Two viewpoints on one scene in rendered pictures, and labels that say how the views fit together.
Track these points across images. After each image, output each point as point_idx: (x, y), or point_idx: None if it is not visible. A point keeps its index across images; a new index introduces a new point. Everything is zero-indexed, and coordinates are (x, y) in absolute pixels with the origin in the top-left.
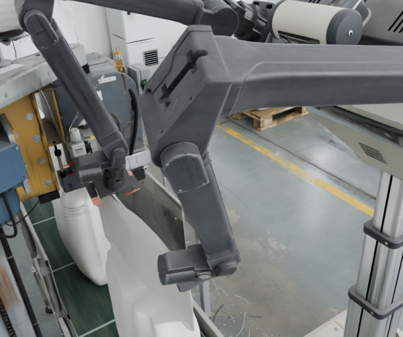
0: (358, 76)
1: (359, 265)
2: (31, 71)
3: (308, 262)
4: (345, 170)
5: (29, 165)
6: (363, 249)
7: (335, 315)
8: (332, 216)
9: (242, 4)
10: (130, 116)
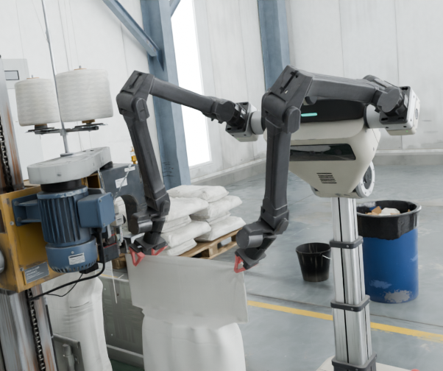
0: (342, 83)
1: (333, 277)
2: (98, 154)
3: (271, 360)
4: (269, 290)
5: None
6: (333, 261)
7: None
8: (275, 323)
9: None
10: (143, 198)
